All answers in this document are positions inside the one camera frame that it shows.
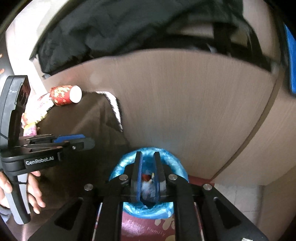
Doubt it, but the yellow pink wrapper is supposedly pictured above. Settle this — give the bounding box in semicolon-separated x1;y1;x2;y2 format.
23;123;37;137

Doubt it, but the red silver snack wrapper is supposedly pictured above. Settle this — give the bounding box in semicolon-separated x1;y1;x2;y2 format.
21;93;54;129

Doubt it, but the blue trash bag bin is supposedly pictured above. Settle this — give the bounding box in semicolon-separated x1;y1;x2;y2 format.
109;147;189;219

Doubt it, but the white kitchen countertop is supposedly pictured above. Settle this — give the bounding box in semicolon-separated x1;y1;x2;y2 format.
28;0;77;61

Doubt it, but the person's left hand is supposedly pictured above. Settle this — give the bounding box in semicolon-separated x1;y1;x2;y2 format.
1;171;46;214

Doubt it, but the red drink can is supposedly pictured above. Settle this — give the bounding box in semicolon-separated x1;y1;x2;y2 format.
50;85;82;106

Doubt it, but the black cloth under counter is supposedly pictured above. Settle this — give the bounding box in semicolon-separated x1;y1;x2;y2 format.
31;1;271;75

